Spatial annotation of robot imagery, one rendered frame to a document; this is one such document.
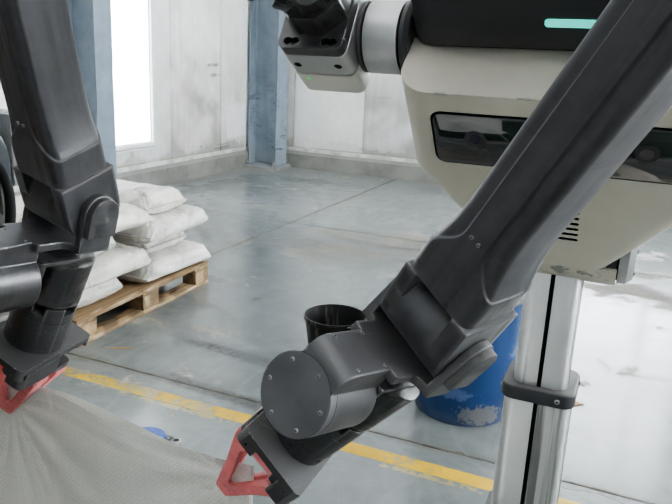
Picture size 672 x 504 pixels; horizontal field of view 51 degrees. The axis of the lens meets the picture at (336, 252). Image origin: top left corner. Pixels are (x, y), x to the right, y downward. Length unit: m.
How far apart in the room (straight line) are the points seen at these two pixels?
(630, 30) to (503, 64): 0.49
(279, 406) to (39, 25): 0.34
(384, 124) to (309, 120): 1.05
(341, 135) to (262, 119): 1.07
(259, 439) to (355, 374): 0.13
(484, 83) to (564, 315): 0.40
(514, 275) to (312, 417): 0.15
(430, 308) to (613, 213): 0.48
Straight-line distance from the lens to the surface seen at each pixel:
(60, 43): 0.61
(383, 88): 8.99
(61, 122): 0.63
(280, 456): 0.55
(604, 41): 0.38
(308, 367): 0.45
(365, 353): 0.47
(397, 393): 0.51
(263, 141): 9.46
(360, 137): 9.13
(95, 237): 0.67
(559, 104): 0.39
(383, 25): 0.89
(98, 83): 6.58
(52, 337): 0.74
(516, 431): 1.15
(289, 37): 0.91
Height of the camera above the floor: 1.41
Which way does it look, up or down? 15 degrees down
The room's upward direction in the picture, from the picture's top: 3 degrees clockwise
